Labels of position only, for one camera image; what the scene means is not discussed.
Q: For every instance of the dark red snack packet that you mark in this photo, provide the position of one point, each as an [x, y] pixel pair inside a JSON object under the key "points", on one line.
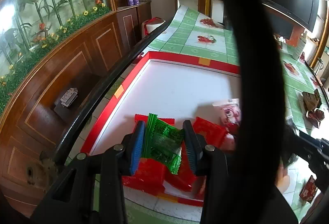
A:
{"points": [[315, 117]]}

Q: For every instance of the plain red snack packet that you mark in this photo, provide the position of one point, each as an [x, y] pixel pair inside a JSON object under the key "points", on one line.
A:
{"points": [[149, 177]]}

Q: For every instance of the red glossy snack packet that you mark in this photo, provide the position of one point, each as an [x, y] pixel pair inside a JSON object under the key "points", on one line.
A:
{"points": [[214, 134]]}

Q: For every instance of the steel kettle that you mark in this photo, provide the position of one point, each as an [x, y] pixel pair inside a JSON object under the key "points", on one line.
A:
{"points": [[318, 66]]}

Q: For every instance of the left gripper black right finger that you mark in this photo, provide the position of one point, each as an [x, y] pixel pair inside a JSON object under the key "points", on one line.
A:
{"points": [[195, 145]]}

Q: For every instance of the red white papercut snack packet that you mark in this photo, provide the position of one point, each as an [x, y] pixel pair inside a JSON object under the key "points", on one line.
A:
{"points": [[229, 142]]}

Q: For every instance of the pink Lotso bear snack packet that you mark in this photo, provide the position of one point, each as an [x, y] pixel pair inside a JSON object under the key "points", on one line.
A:
{"points": [[229, 114]]}

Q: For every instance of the wooden wall cabinet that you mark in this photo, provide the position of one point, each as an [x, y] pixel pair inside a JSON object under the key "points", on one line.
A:
{"points": [[34, 121]]}

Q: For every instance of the red flower snack packet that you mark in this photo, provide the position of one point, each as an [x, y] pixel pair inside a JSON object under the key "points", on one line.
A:
{"points": [[308, 190]]}

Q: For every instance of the green snack packet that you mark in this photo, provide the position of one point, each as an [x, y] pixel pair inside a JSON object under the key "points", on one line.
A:
{"points": [[162, 143]]}

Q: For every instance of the red shallow gift box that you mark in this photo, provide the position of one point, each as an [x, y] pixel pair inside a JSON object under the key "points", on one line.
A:
{"points": [[169, 85]]}

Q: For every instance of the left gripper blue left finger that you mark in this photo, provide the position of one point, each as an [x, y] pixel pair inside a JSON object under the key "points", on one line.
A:
{"points": [[136, 146]]}

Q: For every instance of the person right hand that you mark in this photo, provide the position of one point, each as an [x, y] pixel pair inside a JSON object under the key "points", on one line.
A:
{"points": [[282, 179]]}

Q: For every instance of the green fruit pattern tablecloth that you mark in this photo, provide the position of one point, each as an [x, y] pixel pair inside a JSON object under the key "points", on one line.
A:
{"points": [[190, 33]]}

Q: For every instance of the red gold patterned snack packet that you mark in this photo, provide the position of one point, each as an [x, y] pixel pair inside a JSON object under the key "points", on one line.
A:
{"points": [[185, 178]]}

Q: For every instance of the brown gold snack bag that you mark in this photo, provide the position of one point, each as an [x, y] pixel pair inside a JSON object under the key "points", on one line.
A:
{"points": [[311, 100]]}

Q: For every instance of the black snack packet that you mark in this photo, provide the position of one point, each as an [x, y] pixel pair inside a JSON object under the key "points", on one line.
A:
{"points": [[288, 159]]}

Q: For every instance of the red white stool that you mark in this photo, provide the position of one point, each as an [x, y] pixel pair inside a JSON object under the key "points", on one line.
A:
{"points": [[150, 25]]}

